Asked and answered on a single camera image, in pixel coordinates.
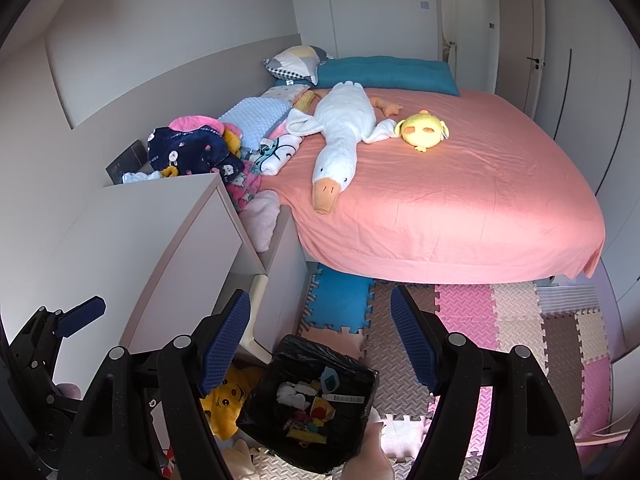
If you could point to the pink clothing under blanket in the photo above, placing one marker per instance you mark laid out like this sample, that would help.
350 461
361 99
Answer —
195 122

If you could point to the teal long pillow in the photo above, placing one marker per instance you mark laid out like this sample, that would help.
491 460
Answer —
387 72

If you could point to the white baby cloth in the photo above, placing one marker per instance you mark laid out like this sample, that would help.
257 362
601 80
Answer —
133 177

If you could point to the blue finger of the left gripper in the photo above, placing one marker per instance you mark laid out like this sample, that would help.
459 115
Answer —
74 320

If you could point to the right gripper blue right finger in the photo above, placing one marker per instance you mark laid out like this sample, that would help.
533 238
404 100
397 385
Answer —
418 332

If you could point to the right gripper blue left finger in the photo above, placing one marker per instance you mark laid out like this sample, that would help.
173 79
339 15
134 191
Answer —
223 334

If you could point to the white printed carton box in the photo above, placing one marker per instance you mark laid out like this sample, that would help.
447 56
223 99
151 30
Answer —
343 398

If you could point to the pink bed sheet mattress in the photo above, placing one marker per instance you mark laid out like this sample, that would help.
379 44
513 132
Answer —
497 202

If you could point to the yellow chick plush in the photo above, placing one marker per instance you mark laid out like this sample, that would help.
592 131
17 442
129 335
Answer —
422 130

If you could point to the yellow pikachu plush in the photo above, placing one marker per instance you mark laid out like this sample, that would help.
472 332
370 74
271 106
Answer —
223 405

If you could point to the white sock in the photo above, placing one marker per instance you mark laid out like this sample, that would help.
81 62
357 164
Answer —
297 396

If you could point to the light blue blanket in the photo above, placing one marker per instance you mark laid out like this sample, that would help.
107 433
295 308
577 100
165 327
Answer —
256 117

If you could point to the white goose plush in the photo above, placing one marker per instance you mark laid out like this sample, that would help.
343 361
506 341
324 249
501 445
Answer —
345 116

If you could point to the black wall switch panel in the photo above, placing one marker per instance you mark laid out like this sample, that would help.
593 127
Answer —
133 159

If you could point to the black trash bin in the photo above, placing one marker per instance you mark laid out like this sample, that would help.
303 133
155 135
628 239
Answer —
327 434

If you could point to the pink fluffy cloth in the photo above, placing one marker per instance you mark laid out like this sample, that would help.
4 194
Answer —
259 218

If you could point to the white door with handle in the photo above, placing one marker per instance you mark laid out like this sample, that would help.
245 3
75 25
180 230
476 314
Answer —
496 46

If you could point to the navy rabbit blanket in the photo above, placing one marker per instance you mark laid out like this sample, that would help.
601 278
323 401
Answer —
201 151

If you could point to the patterned square pillow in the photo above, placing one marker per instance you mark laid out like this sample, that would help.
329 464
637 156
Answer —
297 63

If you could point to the white cartoon cloth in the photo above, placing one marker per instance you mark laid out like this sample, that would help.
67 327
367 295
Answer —
273 154

